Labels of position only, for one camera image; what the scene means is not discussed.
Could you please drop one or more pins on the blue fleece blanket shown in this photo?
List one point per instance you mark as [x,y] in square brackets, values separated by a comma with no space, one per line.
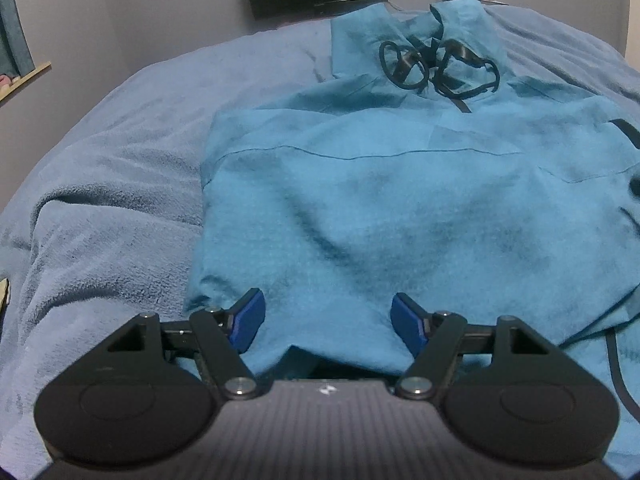
[110,180]

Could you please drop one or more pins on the teal hoodie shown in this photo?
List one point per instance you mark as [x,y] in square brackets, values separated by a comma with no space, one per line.
[380,200]

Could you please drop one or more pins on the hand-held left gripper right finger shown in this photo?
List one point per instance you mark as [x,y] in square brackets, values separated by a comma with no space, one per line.
[407,322]

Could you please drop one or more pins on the pink object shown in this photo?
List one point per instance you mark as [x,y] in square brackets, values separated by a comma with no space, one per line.
[5,80]

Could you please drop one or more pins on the teal curtain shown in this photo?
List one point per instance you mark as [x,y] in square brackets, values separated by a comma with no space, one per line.
[12,35]

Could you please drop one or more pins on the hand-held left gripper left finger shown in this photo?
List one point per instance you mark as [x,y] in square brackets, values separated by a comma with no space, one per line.
[248,317]

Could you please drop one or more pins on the wooden window ledge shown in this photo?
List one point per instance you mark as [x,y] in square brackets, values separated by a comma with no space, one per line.
[30,76]

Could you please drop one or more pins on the yellowish object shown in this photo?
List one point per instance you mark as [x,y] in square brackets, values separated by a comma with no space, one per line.
[4,300]

